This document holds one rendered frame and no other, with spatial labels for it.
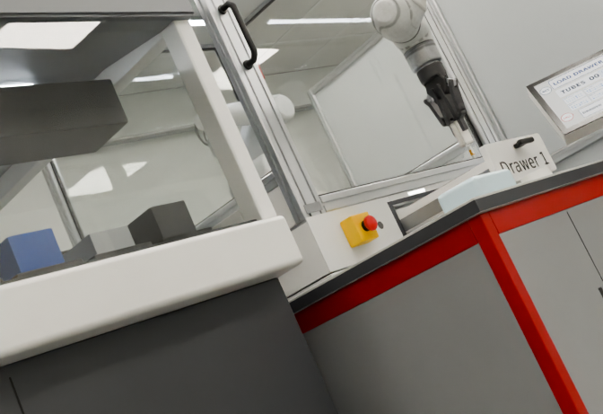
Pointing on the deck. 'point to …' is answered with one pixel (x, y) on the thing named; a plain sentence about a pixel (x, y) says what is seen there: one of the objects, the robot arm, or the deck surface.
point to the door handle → (241, 31)
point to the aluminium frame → (275, 191)
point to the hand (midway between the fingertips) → (461, 133)
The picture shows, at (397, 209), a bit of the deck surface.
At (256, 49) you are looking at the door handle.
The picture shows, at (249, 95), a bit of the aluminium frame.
